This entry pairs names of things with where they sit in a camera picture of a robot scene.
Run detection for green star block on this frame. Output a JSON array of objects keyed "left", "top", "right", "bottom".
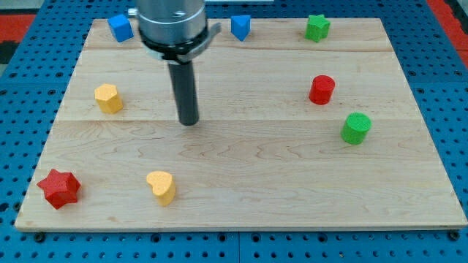
[{"left": 304, "top": 14, "right": 331, "bottom": 42}]

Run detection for green cylinder block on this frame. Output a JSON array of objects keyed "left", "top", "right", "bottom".
[{"left": 340, "top": 112, "right": 371, "bottom": 145}]

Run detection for yellow heart block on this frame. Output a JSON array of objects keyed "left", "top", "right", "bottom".
[{"left": 146, "top": 171, "right": 176, "bottom": 207}]

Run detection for red cylinder block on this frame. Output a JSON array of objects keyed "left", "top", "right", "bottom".
[{"left": 309, "top": 75, "right": 336, "bottom": 105}]

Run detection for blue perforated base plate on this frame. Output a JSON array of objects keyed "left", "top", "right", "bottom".
[{"left": 1, "top": 0, "right": 467, "bottom": 262}]

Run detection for blue cube block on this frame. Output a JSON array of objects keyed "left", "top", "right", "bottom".
[{"left": 107, "top": 14, "right": 134, "bottom": 42}]

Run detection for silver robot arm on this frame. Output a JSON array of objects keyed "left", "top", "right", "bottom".
[{"left": 127, "top": 0, "right": 222, "bottom": 64}]

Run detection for wooden board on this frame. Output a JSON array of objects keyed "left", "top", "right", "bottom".
[{"left": 15, "top": 18, "right": 467, "bottom": 232}]

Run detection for yellow hexagon block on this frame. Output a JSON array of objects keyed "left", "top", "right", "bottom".
[{"left": 94, "top": 83, "right": 123, "bottom": 114}]

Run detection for blue triangle block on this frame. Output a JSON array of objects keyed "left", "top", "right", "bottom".
[{"left": 230, "top": 15, "right": 251, "bottom": 42}]

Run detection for red star block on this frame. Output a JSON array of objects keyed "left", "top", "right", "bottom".
[{"left": 37, "top": 169, "right": 81, "bottom": 210}]

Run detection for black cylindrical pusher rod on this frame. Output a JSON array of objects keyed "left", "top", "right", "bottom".
[{"left": 168, "top": 62, "right": 199, "bottom": 126}]

